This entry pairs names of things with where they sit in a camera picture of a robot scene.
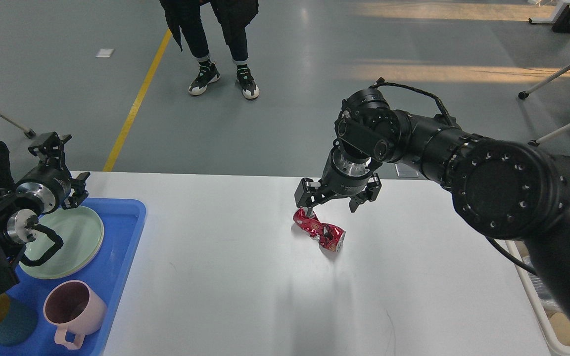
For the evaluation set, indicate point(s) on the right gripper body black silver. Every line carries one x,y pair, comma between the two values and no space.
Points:
346,175

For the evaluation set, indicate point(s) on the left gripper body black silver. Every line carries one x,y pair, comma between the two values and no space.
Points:
44,189

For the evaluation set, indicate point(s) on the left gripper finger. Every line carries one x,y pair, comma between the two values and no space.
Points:
50,149
79,194

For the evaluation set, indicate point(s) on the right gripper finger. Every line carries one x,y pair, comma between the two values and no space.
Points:
310,193
369,193

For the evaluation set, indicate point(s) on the green plate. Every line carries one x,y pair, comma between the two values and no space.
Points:
82,232

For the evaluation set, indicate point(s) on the crushed red can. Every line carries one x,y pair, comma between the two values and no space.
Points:
329,236

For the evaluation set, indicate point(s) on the pink mug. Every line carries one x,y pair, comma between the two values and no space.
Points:
76,311

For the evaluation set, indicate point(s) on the aluminium foil tray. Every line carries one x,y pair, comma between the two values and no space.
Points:
546,298

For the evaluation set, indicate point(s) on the brown paper bag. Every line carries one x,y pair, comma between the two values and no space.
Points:
561,327

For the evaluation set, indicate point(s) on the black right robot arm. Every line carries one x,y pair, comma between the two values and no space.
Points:
504,190

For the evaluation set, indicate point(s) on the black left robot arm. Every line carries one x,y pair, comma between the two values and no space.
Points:
23,240

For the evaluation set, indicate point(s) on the clear floor plate left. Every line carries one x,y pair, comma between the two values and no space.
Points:
404,171

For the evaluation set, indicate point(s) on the blue plastic tray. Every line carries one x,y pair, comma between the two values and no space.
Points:
123,221

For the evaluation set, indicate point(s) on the teal yellow cup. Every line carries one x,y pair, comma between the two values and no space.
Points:
17,321

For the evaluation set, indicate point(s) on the beige plastic bin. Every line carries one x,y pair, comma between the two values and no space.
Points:
555,347

